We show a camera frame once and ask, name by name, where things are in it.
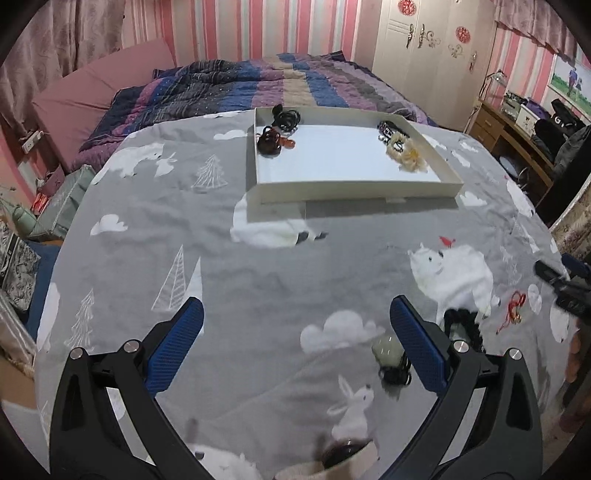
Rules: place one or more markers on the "dark round object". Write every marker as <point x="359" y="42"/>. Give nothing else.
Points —
<point x="344" y="454"/>

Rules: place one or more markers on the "desk lamp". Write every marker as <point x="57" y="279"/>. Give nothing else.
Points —
<point x="496" y="75"/>

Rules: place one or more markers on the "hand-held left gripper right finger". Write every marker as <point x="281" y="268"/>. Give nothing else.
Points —
<point x="420" y="355"/>

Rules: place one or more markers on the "pink patterned long curtain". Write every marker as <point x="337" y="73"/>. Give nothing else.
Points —
<point x="46" y="46"/>

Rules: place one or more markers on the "wooden desk with drawers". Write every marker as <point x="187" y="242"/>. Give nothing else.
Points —
<point x="489" y="124"/>

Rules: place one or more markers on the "black claw hair clip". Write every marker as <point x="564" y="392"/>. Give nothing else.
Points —
<point x="277" y="110"/>

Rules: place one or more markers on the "grey green storage bag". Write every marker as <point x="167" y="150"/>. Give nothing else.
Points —
<point x="64" y="203"/>

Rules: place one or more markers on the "grey animal print bedspread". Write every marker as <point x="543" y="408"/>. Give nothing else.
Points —
<point x="277" y="277"/>

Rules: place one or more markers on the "beige cloth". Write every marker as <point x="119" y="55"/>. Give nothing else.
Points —
<point x="300" y="473"/>

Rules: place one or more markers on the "white storage box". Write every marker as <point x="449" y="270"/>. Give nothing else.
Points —
<point x="526" y="117"/>

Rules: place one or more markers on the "white shallow box tray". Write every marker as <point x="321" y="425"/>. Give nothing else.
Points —
<point x="346" y="161"/>

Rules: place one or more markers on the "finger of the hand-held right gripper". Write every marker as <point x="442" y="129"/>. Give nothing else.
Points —
<point x="576" y="266"/>
<point x="547" y="272"/>

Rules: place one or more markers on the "dark round stool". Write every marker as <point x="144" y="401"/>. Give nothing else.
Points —
<point x="510" y="164"/>

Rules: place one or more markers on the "black white patterned box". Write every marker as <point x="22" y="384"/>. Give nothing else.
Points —
<point x="18" y="272"/>

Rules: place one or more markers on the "floral cloth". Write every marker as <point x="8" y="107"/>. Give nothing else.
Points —
<point x="575" y="226"/>

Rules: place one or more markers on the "red amber hair clip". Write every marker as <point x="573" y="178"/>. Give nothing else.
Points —
<point x="289" y="143"/>

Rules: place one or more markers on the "white wardrobe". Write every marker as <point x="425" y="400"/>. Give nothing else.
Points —
<point x="415" y="69"/>

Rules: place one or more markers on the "cream flower scrunchie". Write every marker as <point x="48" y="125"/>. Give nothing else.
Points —
<point x="408" y="154"/>

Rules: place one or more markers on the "black scrunchie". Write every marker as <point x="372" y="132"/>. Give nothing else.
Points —
<point x="461" y="318"/>

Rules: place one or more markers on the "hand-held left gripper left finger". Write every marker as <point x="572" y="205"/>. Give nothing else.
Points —
<point x="178" y="350"/>

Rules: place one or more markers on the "white power strip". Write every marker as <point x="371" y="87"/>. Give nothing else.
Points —
<point x="32" y="141"/>

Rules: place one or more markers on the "pink short window curtain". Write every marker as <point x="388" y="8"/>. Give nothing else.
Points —
<point x="540" y="27"/>

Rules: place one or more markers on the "dark jacket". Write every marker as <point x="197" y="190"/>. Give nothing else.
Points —
<point x="575" y="147"/>

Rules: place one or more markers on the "striped purple blue quilt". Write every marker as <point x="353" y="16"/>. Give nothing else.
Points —
<point x="231" y="83"/>

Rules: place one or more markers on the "black bag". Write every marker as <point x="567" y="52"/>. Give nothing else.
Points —
<point x="549" y="134"/>

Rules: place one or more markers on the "couple photo wall poster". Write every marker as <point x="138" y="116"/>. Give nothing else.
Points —
<point x="570" y="78"/>

